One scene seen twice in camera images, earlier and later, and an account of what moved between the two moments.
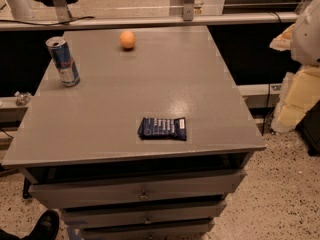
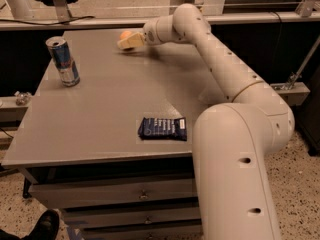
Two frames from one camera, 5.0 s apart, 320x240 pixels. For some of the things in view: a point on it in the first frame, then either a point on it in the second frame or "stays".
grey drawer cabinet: [136, 134] stays
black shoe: [46, 228] stays
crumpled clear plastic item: [22, 98] stays
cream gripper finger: [283, 41] -> [155, 31]
